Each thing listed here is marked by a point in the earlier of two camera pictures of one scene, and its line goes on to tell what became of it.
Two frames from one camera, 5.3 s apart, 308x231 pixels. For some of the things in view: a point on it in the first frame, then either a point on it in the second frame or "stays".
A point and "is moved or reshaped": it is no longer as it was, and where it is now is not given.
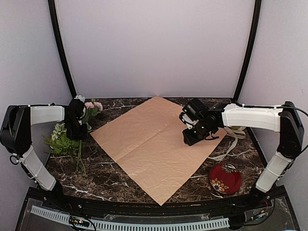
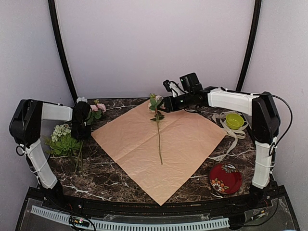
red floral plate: [224, 178] stays
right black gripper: [191, 140] → [170, 105]
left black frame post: [53, 12] stays
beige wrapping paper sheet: [148, 140] stays
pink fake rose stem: [92, 109] is moved or reshaped
